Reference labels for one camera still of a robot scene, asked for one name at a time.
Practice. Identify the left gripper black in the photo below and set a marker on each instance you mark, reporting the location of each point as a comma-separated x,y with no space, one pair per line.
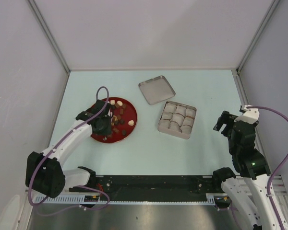
106,131

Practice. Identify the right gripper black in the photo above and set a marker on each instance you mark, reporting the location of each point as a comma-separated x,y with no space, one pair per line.
226,118

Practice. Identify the red round plate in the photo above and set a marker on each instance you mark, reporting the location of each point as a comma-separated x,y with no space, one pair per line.
121,115

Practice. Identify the pink square tin box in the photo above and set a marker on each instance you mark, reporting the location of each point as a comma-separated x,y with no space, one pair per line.
177,119

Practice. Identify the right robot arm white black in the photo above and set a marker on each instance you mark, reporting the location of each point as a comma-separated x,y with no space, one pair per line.
261,210

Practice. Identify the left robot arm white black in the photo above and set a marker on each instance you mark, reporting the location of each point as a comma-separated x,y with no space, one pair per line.
44,172

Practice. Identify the white heart chocolate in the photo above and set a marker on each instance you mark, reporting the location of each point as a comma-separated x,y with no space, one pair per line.
131,123

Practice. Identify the silver tin lid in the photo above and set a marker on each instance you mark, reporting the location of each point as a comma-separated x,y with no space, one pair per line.
156,90

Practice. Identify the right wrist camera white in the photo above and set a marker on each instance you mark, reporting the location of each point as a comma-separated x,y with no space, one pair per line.
249,115

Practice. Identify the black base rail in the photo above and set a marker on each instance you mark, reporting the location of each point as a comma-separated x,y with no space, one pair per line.
160,187

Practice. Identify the white slotted cable duct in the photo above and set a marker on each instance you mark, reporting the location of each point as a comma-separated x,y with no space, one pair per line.
94,198

